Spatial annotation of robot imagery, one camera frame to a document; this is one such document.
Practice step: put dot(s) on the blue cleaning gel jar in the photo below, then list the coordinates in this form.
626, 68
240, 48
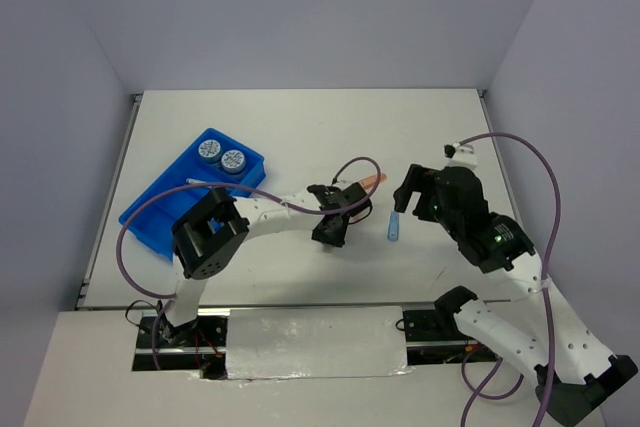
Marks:
210, 151

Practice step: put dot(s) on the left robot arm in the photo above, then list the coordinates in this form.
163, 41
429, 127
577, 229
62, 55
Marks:
209, 234

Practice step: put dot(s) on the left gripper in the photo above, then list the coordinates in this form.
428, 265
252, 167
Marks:
336, 239

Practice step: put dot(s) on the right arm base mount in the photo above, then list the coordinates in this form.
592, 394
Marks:
431, 340

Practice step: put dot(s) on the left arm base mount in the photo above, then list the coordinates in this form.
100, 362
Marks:
198, 346

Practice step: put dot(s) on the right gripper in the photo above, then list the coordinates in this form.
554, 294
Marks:
414, 181

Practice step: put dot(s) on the blue white whiteboard marker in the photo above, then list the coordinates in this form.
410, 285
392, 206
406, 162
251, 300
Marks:
197, 182

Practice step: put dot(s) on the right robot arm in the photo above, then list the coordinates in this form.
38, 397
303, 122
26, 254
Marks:
572, 371

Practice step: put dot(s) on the blue plastic divided tray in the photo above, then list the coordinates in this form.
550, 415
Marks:
152, 227

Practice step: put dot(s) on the light blue correction tape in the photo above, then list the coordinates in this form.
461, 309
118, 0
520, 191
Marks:
393, 227

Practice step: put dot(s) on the orange correction tape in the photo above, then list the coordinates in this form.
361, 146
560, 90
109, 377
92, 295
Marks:
369, 182

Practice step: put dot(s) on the silver foil sheet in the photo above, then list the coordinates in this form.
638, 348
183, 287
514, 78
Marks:
303, 343

